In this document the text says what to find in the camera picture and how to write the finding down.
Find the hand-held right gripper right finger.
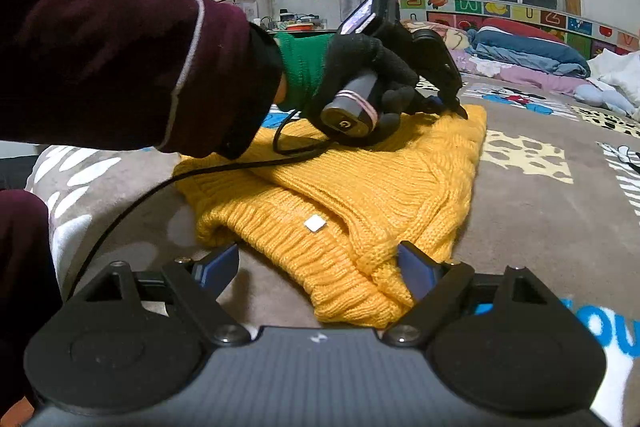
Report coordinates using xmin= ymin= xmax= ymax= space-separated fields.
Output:
xmin=382 ymin=241 xmax=564 ymax=349

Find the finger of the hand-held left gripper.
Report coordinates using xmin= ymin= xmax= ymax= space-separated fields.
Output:
xmin=422 ymin=93 xmax=471 ymax=120

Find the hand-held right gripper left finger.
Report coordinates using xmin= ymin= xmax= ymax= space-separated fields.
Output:
xmin=80 ymin=242 xmax=252 ymax=349

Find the yellow knit sweater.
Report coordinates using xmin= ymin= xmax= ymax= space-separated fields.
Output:
xmin=172 ymin=104 xmax=489 ymax=331

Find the person's left forearm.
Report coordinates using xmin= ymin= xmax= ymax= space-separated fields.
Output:
xmin=0 ymin=0 xmax=333 ymax=160

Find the person's left hand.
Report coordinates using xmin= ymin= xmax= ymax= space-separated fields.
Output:
xmin=306 ymin=32 xmax=420 ymax=134

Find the pile of folded bedding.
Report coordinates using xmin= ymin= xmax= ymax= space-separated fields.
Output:
xmin=400 ymin=19 xmax=603 ymax=96

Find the red pillow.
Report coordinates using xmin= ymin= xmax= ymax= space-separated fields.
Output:
xmin=481 ymin=17 xmax=568 ymax=44

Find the blue quilt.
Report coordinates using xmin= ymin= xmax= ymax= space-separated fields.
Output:
xmin=472 ymin=28 xmax=592 ymax=78

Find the colourful alphabet foam panel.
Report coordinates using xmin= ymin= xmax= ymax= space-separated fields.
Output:
xmin=397 ymin=0 xmax=640 ymax=58

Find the grey printed blanket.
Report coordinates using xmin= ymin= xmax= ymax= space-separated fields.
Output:
xmin=25 ymin=74 xmax=640 ymax=427

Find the cluttered desk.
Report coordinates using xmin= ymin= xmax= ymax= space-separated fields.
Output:
xmin=235 ymin=0 xmax=330 ymax=34

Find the light blue cloth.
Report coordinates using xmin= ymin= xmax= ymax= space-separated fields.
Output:
xmin=574 ymin=84 xmax=637 ymax=116

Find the white cloth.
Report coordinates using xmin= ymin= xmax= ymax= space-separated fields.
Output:
xmin=586 ymin=48 xmax=640 ymax=108

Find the person's leg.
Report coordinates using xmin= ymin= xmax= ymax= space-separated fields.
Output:
xmin=0 ymin=189 xmax=65 ymax=410

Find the black cable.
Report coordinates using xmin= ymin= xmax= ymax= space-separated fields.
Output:
xmin=67 ymin=106 xmax=352 ymax=303

